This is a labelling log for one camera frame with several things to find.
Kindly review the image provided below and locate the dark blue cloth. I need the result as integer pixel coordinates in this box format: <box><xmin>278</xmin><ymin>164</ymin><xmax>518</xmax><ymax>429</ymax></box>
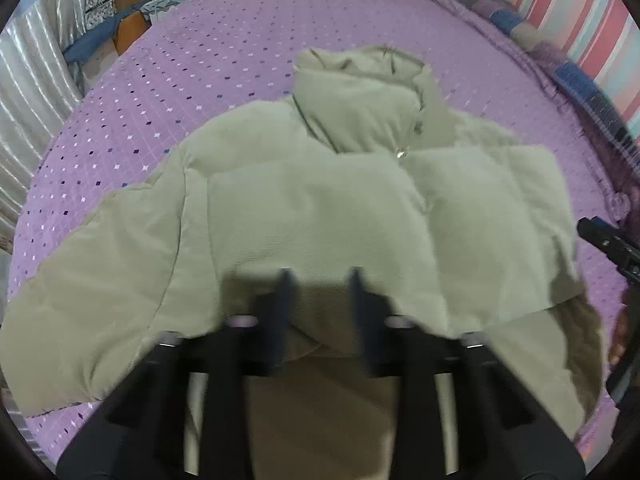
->
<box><xmin>62</xmin><ymin>2</ymin><xmax>151</xmax><ymax>63</ymax></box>

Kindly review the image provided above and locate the light blue cloth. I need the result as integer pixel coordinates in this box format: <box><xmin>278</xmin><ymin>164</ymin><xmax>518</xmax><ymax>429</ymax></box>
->
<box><xmin>141</xmin><ymin>0</ymin><xmax>202</xmax><ymax>17</ymax></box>

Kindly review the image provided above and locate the black white patterned cloth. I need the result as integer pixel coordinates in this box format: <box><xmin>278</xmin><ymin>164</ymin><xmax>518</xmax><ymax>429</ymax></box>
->
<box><xmin>82</xmin><ymin>0</ymin><xmax>118</xmax><ymax>31</ymax></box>

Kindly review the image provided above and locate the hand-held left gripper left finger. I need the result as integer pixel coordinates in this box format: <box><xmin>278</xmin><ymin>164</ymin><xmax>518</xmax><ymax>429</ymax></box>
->
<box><xmin>56</xmin><ymin>268</ymin><xmax>297</xmax><ymax>480</ymax></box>

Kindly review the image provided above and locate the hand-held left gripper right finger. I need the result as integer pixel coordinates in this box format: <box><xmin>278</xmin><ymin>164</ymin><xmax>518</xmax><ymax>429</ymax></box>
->
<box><xmin>349</xmin><ymin>267</ymin><xmax>587</xmax><ymax>480</ymax></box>

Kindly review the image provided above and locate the purple diamond-print bed sheet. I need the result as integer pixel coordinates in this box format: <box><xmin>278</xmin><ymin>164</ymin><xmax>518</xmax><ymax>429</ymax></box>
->
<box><xmin>0</xmin><ymin>0</ymin><xmax>640</xmax><ymax>461</ymax></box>

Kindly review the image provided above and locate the person's right hand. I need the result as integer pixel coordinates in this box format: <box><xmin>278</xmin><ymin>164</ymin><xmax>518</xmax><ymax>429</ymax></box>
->
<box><xmin>608</xmin><ymin>304</ymin><xmax>635</xmax><ymax>367</ymax></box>

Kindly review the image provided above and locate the beige puffer jacket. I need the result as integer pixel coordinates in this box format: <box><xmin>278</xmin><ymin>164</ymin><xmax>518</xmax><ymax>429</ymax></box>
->
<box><xmin>0</xmin><ymin>44</ymin><xmax>607</xmax><ymax>480</ymax></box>

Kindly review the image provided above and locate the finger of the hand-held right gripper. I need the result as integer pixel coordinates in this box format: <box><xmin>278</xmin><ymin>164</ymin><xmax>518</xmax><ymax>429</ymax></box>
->
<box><xmin>576</xmin><ymin>215</ymin><xmax>640</xmax><ymax>282</ymax></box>

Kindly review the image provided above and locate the silver pleated curtain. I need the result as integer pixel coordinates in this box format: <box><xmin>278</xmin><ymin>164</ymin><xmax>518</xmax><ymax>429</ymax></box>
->
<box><xmin>0</xmin><ymin>0</ymin><xmax>118</xmax><ymax>253</ymax></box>

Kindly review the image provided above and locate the patchwork purple blue blanket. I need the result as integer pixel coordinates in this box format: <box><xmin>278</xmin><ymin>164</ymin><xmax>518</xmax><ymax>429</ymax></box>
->
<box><xmin>425</xmin><ymin>0</ymin><xmax>640</xmax><ymax>221</ymax></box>

